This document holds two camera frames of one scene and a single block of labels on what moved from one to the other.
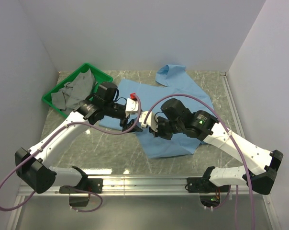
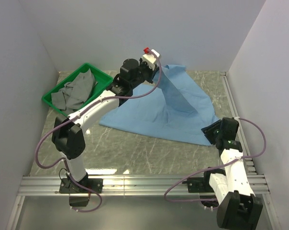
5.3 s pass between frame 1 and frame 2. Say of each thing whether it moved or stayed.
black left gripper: moved
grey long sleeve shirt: stayed
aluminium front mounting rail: stayed
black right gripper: moved
